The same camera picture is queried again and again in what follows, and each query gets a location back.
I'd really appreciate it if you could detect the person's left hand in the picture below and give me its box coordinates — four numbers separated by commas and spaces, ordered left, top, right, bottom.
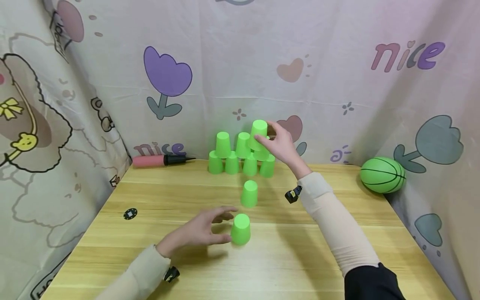
155, 206, 239, 259

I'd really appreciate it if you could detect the person's right hand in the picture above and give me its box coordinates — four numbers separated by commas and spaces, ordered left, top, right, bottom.
255, 121, 313, 180

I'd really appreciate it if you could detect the green plastic cup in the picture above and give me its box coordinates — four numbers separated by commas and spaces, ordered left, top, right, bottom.
240, 180, 259, 209
247, 119, 270, 152
230, 213, 251, 246

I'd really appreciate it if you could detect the person's left forearm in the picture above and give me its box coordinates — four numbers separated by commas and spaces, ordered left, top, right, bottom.
95, 244, 172, 300

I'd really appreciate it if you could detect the person's right forearm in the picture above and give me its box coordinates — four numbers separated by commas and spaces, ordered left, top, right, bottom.
297, 171, 406, 300

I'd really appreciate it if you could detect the pyramid of green cups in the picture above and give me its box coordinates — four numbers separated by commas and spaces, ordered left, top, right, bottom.
207, 131, 277, 179

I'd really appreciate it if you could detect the black wrist band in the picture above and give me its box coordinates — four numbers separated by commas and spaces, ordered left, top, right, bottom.
162, 266, 181, 283
284, 185, 303, 204

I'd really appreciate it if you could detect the pink and black air pump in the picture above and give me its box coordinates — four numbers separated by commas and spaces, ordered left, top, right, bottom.
131, 154, 197, 169

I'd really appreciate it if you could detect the green basketball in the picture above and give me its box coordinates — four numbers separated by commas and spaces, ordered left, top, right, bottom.
360, 156, 407, 195

